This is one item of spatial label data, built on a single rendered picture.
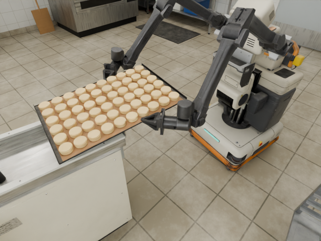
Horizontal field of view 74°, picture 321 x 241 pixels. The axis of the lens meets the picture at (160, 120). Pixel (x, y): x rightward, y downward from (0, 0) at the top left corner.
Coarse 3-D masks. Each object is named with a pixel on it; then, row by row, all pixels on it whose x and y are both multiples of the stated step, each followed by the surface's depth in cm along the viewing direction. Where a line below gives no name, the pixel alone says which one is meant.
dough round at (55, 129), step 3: (54, 126) 87; (57, 126) 87; (60, 126) 87; (51, 129) 86; (54, 129) 86; (57, 129) 86; (60, 129) 86; (63, 129) 88; (51, 132) 85; (54, 132) 85; (57, 132) 85; (60, 132) 86; (54, 135) 86
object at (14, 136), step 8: (24, 128) 98; (32, 128) 99; (40, 128) 101; (0, 136) 94; (8, 136) 94; (16, 136) 97; (24, 136) 99; (32, 136) 101; (0, 144) 95; (8, 144) 97
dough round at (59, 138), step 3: (57, 135) 83; (60, 135) 83; (63, 135) 83; (66, 135) 84; (54, 138) 82; (57, 138) 82; (60, 138) 82; (63, 138) 82; (66, 138) 83; (54, 141) 82; (57, 141) 81; (60, 141) 81; (63, 141) 82; (66, 141) 83; (57, 144) 82; (60, 144) 82
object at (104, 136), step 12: (96, 84) 111; (108, 84) 110; (120, 96) 103; (168, 96) 102; (72, 108) 98; (84, 108) 98; (132, 108) 96; (60, 120) 92; (108, 120) 91; (84, 132) 87; (72, 144) 82; (72, 156) 78
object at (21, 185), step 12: (108, 144) 92; (120, 144) 97; (84, 156) 88; (96, 156) 92; (48, 168) 82; (60, 168) 84; (72, 168) 88; (24, 180) 78; (36, 180) 81; (48, 180) 84; (0, 192) 74; (12, 192) 77; (24, 192) 80; (0, 204) 77
